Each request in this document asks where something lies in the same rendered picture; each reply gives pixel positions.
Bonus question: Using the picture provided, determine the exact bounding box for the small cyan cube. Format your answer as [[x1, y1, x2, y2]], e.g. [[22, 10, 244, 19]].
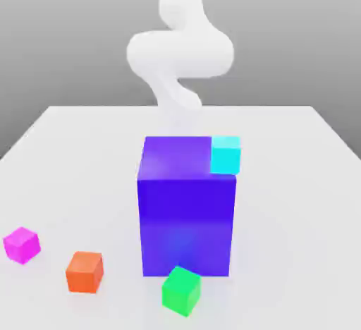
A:
[[209, 135, 242, 176]]

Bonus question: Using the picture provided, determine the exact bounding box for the small green cube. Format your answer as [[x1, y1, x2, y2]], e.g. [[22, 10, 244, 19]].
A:
[[161, 265, 202, 318]]

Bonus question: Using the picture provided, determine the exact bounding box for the large purple box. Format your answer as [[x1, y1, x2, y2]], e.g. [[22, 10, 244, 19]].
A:
[[136, 135, 237, 278]]

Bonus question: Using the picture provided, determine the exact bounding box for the small orange cube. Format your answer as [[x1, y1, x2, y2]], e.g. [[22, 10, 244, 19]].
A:
[[65, 250, 105, 295]]

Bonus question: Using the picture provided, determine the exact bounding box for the small magenta cube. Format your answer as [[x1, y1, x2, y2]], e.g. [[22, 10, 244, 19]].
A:
[[2, 226, 42, 266]]

